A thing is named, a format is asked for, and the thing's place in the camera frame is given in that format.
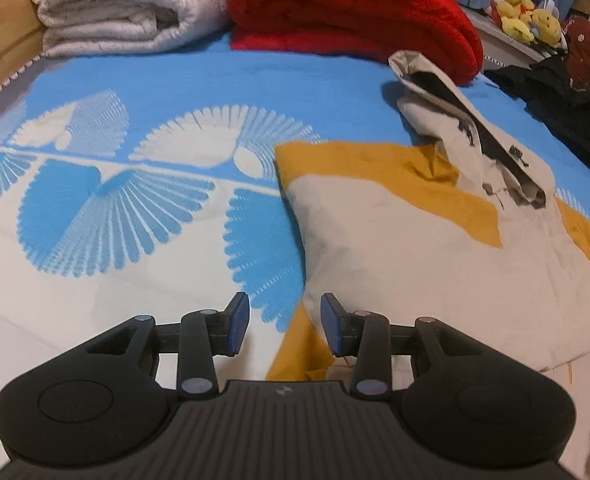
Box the beige and mustard hooded jacket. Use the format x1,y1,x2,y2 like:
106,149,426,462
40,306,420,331
268,51,590,479

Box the black clothes pile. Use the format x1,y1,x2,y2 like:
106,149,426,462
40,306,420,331
485,56,590,169

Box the blue and white bedsheet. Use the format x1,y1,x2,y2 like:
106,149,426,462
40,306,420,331
0,44,590,479

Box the red folded blanket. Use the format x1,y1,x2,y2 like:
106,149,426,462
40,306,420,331
229,0,484,84

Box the grey-white folded blanket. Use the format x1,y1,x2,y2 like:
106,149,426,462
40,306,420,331
32,0,229,58

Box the yellow plush toys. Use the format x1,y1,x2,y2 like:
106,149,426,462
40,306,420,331
485,0,567,50

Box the dark red cushion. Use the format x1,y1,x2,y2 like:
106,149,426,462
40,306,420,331
562,16,590,90

